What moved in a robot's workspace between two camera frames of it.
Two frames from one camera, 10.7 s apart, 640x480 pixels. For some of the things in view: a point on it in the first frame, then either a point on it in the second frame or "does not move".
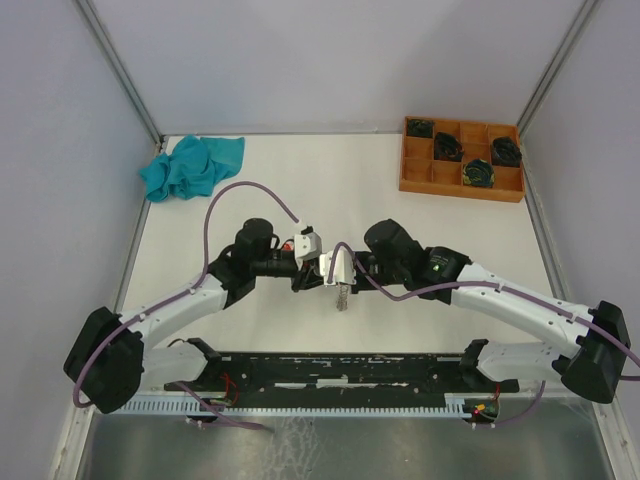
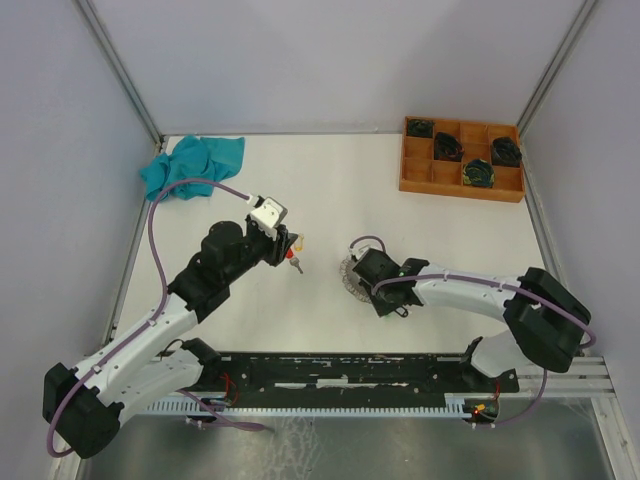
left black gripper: [309, 277] -> [280, 245]
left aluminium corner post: [120, 68] does not move
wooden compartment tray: [420, 172] does not move
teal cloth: [192, 168] does not move
